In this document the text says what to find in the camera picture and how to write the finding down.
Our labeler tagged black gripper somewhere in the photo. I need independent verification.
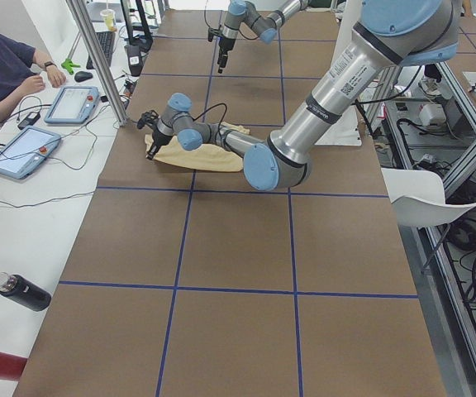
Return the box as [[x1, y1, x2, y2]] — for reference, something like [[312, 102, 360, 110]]
[[217, 36, 234, 74], [146, 128, 170, 160]]

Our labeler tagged yellow long-sleeve printed shirt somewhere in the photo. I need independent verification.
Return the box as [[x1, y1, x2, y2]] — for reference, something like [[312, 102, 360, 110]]
[[153, 132, 243, 172]]

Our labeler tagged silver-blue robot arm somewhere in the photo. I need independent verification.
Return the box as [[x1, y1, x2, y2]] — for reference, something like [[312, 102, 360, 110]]
[[207, 0, 310, 74], [146, 0, 461, 191]]

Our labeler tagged far blue teach pendant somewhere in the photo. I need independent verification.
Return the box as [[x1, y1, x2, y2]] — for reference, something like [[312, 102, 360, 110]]
[[44, 85, 100, 125]]

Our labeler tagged blue teach pendant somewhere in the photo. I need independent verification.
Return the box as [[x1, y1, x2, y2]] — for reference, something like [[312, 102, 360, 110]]
[[44, 85, 100, 125], [0, 126, 62, 179]]

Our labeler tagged black computer mouse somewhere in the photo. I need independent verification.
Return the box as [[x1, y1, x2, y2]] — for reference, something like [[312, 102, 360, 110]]
[[74, 71, 93, 83]]

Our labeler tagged black keyboard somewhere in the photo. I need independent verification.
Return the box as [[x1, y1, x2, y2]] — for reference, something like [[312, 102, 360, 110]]
[[96, 31, 116, 66]]

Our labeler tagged green plastic clamp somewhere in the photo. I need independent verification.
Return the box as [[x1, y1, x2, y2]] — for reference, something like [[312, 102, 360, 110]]
[[61, 58, 80, 75]]

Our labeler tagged yellow drink cup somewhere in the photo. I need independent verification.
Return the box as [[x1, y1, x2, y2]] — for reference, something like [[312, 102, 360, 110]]
[[100, 8, 117, 31]]

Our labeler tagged near blue teach pendant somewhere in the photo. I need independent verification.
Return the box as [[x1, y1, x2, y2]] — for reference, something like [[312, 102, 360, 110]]
[[0, 126, 62, 179]]

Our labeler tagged person in navy shirt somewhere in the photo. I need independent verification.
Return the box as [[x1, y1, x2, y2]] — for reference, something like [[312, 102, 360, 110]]
[[0, 34, 66, 124]]

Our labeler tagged black water bottle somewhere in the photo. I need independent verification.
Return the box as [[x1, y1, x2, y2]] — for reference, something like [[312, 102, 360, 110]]
[[0, 272, 51, 312]]

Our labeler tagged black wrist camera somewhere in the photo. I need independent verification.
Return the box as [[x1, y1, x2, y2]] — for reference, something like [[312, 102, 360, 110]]
[[136, 110, 159, 130], [207, 27, 221, 42]]

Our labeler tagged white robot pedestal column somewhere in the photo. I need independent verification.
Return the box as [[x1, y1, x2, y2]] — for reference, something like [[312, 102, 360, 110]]
[[316, 0, 362, 146]]

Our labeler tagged aluminium frame post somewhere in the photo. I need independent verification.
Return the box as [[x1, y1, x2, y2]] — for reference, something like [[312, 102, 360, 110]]
[[65, 0, 128, 127]]

